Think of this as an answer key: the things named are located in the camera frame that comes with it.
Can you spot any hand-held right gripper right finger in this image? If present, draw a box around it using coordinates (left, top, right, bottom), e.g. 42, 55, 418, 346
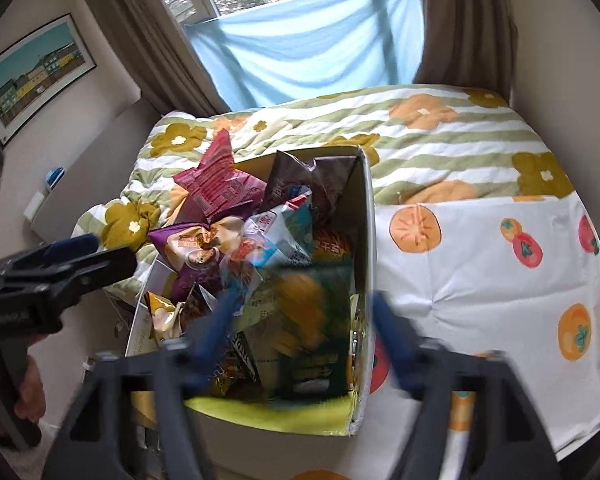
371, 291, 564, 480

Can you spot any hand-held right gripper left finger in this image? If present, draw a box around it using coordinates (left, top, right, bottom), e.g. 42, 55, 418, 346
42, 287, 241, 480

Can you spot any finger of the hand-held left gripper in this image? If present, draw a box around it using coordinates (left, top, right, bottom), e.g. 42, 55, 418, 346
0, 232, 101, 275
40, 246, 140, 311

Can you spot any green yellow snack packet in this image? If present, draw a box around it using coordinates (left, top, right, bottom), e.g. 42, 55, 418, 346
252, 265, 357, 401

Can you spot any green printed cardboard box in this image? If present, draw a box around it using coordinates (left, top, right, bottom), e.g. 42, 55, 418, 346
125, 144, 379, 439

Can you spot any pile of assorted snack packets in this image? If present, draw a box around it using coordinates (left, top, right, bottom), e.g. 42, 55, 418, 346
147, 127, 362, 401

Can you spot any person's left hand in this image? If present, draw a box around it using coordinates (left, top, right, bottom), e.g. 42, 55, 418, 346
0, 354, 47, 426

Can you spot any grey headboard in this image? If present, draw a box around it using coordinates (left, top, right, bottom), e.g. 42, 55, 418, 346
30, 97, 166, 247

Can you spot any white fruit print sheet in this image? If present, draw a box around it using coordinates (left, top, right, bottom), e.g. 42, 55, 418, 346
290, 192, 600, 480

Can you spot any floral striped blanket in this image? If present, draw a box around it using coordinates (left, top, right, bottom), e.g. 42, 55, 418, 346
72, 84, 577, 307

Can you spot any brown curtain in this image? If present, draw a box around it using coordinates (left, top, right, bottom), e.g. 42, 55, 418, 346
415, 0, 519, 106
92, 0, 231, 119

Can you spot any light blue window cloth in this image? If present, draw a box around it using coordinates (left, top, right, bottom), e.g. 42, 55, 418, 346
185, 0, 426, 114

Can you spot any white wall plate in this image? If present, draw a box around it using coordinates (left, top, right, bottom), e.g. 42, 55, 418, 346
22, 191, 49, 221

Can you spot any framed wall picture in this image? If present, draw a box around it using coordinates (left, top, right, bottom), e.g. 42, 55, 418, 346
0, 12, 97, 147

